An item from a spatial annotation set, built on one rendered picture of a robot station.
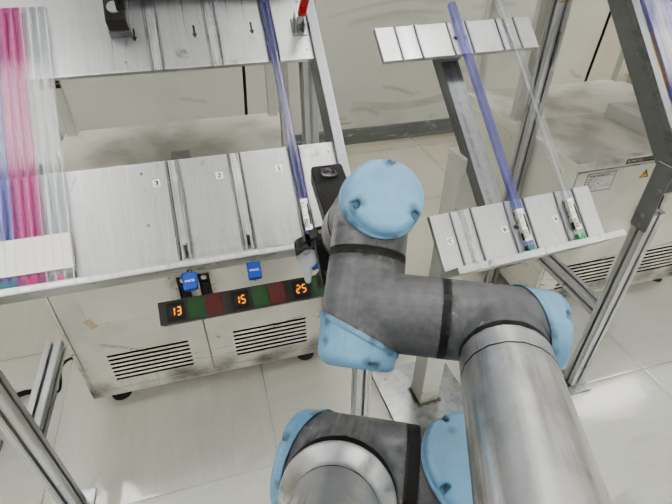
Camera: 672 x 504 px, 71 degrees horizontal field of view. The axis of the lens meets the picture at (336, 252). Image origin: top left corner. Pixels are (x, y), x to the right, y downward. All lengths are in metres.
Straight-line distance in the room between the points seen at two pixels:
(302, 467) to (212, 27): 0.82
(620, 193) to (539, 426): 1.43
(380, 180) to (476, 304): 0.14
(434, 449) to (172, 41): 0.84
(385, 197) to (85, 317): 1.05
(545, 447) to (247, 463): 1.17
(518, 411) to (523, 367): 0.04
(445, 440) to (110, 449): 1.17
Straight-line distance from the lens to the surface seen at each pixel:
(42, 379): 1.35
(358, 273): 0.42
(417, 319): 0.41
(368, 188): 0.42
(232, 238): 0.86
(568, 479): 0.30
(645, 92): 1.37
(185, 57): 1.00
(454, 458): 0.52
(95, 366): 1.48
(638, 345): 1.94
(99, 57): 1.03
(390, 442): 0.53
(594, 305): 1.50
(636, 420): 1.71
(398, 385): 1.53
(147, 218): 0.88
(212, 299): 0.85
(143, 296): 1.30
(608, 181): 1.64
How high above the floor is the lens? 1.22
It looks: 37 degrees down
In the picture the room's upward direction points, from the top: straight up
